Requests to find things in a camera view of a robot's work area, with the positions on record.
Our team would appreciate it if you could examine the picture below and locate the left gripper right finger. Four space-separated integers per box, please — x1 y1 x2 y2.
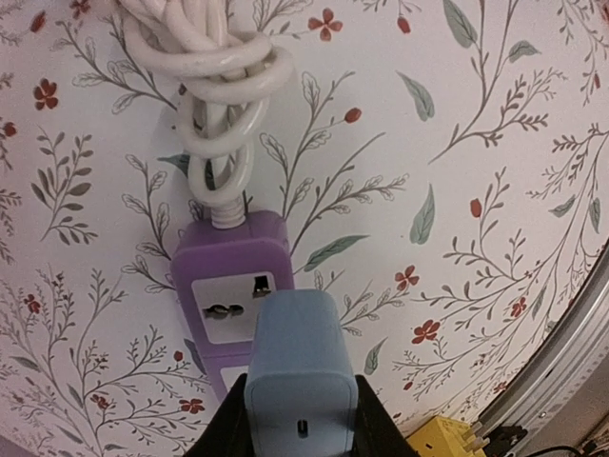
349 375 414 457

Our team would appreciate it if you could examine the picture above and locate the yellow cube socket adapter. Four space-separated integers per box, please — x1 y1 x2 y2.
406 416 490 457

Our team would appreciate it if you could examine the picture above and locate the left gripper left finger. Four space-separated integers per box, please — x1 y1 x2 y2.
187 374 252 457

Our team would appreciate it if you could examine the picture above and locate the white coiled cable left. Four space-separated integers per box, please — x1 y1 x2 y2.
111 0 296 229

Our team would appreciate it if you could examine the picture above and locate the blue charger plug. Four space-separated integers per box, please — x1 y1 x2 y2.
245 289 358 456

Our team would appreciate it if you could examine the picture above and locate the floral patterned table mat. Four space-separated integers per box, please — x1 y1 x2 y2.
1 1 608 456

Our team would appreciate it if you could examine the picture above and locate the purple power strip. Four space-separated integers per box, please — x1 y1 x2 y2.
170 210 294 401

